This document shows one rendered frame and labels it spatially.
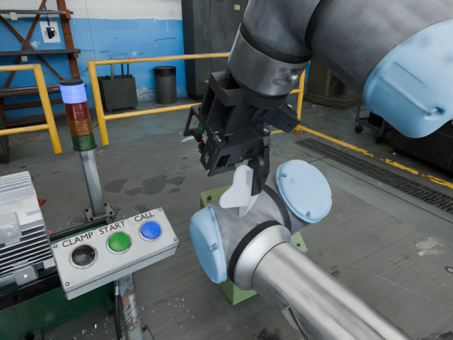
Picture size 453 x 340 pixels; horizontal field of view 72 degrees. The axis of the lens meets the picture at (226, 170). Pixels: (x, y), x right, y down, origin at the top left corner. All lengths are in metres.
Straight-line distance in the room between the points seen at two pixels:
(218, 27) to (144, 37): 1.26
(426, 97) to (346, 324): 0.27
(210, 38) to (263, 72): 5.56
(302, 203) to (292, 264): 0.13
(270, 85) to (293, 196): 0.26
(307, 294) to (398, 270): 0.53
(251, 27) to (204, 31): 5.51
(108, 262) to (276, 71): 0.35
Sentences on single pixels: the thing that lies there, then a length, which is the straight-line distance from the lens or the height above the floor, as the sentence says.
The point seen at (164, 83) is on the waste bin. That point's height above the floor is 0.37.
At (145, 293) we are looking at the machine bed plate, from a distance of 0.79.
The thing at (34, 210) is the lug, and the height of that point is 1.08.
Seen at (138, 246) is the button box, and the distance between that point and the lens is 0.50.
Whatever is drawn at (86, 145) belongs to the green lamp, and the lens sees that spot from 0.96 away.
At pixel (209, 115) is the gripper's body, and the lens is 0.34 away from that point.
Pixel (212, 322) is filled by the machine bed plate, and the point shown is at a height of 0.80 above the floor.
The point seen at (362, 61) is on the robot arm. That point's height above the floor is 1.34.
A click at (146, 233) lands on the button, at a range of 0.50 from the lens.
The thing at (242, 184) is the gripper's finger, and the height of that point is 1.17.
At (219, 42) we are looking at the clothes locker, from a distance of 5.90.
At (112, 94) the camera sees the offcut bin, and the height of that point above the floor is 0.29.
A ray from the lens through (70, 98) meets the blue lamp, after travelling 0.93.
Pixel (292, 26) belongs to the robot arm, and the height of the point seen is 1.36.
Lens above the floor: 1.37
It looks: 26 degrees down
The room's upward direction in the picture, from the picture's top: straight up
